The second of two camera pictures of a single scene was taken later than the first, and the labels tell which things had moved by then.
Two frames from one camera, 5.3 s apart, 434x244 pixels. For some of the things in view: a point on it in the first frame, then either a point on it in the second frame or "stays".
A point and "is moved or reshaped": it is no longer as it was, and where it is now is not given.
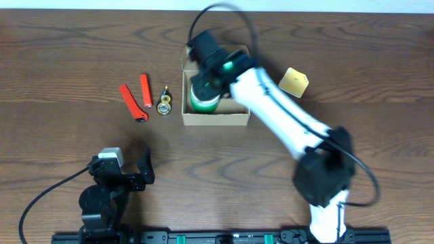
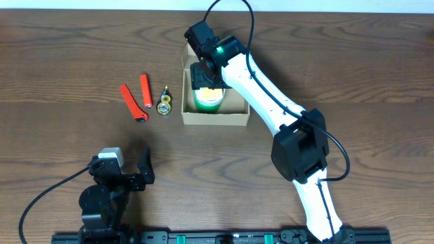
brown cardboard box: [229, 112] stays
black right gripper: [201, 92] stays
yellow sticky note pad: [293, 82] is moved or reshaped
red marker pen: [146, 91] stays
